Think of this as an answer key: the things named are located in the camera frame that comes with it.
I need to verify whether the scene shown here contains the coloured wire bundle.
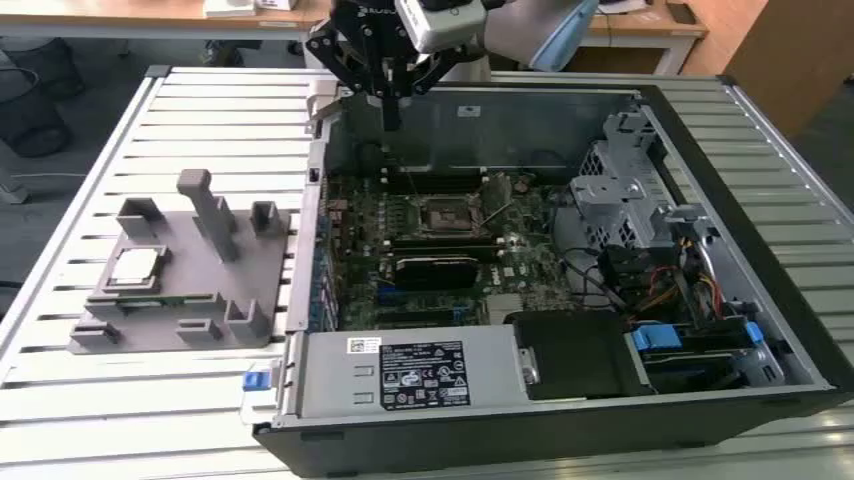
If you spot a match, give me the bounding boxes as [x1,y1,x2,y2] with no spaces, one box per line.
[626,234,729,321]

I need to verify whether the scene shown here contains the grey stand foot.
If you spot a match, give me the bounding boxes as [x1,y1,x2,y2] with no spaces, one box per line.
[0,162,33,205]

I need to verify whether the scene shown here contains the white box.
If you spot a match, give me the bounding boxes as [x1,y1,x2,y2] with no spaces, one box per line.
[203,0,259,20]

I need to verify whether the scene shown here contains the silver-topped CPU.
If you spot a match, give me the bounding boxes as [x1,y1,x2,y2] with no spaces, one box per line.
[110,247,166,286]

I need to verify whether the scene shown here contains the silver metal support bar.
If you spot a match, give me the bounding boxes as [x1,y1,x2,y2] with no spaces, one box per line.
[657,203,760,321]

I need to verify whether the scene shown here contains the hard disk in blue carrier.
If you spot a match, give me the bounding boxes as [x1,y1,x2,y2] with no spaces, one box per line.
[626,322,769,396]

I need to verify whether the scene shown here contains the green motherboard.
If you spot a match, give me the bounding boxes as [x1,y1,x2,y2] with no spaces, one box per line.
[320,169,582,331]

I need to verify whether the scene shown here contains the black RAM slot bank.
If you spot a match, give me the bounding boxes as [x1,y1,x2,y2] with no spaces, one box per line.
[389,236,504,262]
[381,167,490,195]

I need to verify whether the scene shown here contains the wooden cabinet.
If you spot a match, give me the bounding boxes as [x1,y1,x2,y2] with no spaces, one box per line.
[680,0,854,144]

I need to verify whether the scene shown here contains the black open PC case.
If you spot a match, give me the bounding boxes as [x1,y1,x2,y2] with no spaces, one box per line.
[251,74,854,479]

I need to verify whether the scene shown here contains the silver metal drive cage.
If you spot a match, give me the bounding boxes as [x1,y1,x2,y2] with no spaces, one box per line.
[570,112,676,251]

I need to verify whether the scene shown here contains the black graphics card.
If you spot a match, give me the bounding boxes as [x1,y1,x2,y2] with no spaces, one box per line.
[393,254,482,292]

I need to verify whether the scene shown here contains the grey power supply unit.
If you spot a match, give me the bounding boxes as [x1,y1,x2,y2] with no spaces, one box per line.
[283,332,536,419]

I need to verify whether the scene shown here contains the CPU socket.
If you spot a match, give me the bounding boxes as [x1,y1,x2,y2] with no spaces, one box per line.
[414,193,484,237]

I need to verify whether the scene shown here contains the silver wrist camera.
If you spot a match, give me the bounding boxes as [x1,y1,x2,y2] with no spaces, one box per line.
[400,0,489,54]

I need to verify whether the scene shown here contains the silver chipset heatsink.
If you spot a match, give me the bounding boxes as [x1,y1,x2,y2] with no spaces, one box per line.
[485,293,530,322]

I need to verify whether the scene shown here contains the grey parts rack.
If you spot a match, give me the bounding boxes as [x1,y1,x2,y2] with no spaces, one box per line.
[69,169,295,356]

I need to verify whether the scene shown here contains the black mesh waste bin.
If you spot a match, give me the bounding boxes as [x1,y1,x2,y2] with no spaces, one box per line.
[0,37,89,101]
[0,67,73,159]

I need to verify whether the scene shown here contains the black fan shroud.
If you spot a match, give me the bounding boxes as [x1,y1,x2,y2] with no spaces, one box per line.
[512,309,654,401]

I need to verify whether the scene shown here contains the blue case latch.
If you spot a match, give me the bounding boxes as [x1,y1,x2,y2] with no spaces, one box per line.
[243,366,277,392]

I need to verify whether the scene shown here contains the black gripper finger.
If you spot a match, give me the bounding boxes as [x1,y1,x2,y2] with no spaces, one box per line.
[393,43,470,132]
[305,19,396,132]

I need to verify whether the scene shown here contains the metal socket cover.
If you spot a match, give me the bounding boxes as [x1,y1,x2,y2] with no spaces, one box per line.
[478,172,514,210]

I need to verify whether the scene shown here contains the wooden desk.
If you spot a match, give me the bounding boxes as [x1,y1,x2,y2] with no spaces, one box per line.
[0,0,709,76]

